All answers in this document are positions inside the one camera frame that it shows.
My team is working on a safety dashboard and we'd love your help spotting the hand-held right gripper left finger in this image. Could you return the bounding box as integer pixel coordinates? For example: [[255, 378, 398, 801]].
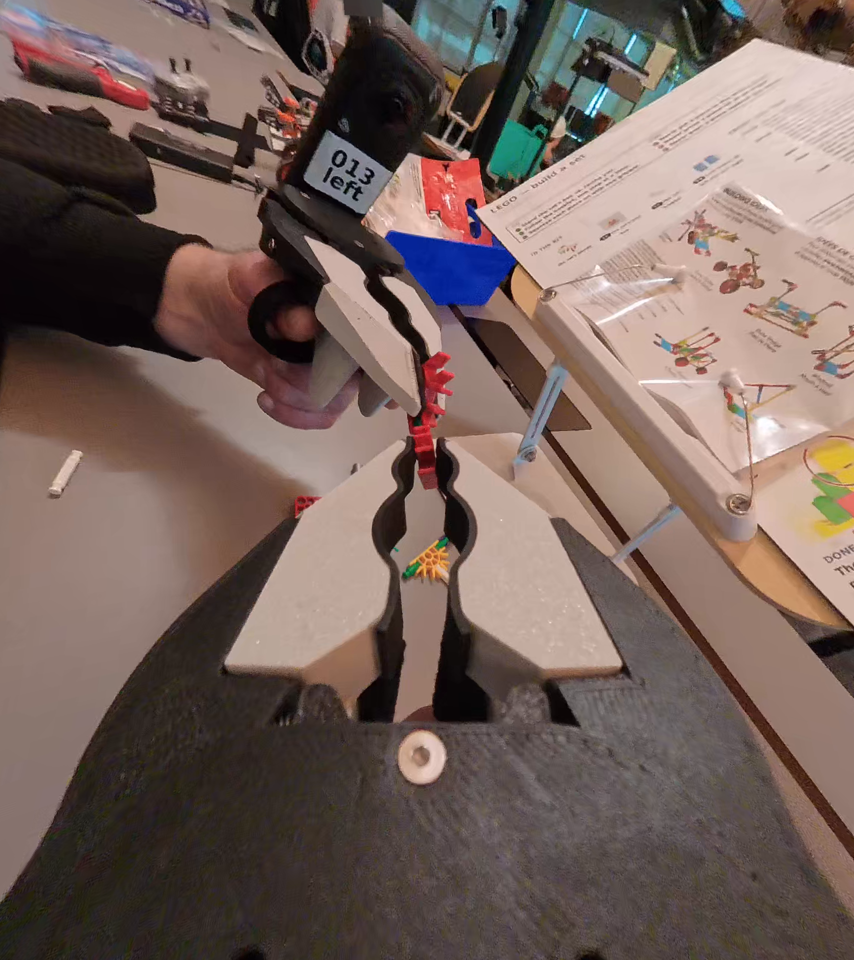
[[223, 439, 415, 724]]

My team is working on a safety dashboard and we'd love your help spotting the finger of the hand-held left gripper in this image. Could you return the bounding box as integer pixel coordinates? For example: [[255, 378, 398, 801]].
[[309, 237, 426, 420], [376, 271, 445, 360]]

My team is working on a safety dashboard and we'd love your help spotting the green fabric bag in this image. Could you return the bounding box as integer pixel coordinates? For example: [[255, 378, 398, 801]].
[[487, 120, 550, 183]]

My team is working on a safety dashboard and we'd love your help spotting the plain blue plastic bin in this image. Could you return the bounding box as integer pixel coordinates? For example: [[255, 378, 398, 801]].
[[384, 230, 518, 308]]

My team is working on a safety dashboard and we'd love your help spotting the red black tool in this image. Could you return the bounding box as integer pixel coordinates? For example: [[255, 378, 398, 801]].
[[10, 41, 153, 111]]

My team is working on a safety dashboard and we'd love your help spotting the black bar tool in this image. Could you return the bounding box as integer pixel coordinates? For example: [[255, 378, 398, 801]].
[[128, 112, 260, 184]]

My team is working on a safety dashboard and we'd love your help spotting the printed toy packaging bag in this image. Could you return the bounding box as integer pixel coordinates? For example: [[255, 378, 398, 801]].
[[365, 153, 493, 246]]

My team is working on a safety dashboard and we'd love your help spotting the white plastic rod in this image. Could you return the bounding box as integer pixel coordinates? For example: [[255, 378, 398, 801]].
[[47, 449, 85, 498]]

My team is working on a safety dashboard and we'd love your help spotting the person's left hand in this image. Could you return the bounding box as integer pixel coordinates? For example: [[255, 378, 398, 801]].
[[153, 243, 402, 432]]

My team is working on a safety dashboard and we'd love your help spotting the person's left forearm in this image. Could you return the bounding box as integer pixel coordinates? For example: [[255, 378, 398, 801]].
[[0, 135, 212, 363]]

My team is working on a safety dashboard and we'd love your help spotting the white instruction sheet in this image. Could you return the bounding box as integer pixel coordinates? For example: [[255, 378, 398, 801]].
[[475, 37, 854, 670]]

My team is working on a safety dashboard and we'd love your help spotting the red green connector piece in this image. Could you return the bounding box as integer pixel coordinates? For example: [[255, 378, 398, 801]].
[[406, 350, 457, 491]]

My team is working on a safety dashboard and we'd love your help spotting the yellow fan connector piece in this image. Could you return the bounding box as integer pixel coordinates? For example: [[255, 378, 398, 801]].
[[400, 535, 452, 584]]

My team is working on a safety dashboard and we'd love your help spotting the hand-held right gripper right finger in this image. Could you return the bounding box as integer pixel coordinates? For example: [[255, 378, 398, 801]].
[[433, 438, 625, 724]]

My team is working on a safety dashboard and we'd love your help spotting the white document stand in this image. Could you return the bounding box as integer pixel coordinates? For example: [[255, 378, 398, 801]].
[[508, 266, 852, 631]]

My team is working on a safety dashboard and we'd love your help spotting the orange black toy vehicle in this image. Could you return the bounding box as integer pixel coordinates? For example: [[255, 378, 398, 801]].
[[258, 73, 321, 141]]

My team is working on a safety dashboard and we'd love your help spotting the black metal pole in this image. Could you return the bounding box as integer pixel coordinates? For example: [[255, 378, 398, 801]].
[[474, 0, 557, 151]]

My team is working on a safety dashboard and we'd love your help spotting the black mesh cushion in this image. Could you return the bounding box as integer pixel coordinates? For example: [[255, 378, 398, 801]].
[[0, 90, 158, 216]]

